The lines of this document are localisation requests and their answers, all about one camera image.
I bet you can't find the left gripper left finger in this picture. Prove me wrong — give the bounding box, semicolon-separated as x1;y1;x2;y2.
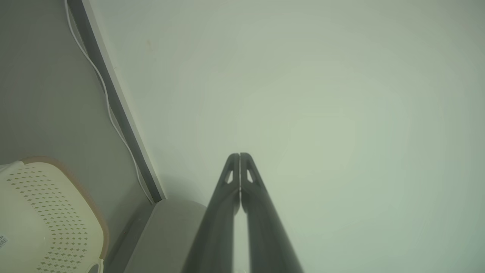
182;153;241;273

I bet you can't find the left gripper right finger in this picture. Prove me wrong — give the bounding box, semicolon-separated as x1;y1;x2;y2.
240;152;304;273

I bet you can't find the white perforated laundry basket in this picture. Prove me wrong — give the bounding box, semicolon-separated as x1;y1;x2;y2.
0;156;110;273

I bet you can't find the white floor cable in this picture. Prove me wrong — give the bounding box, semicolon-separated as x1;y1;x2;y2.
64;0;156;204

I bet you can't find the black strip under wall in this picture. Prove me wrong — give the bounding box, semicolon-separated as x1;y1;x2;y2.
66;0;164;203

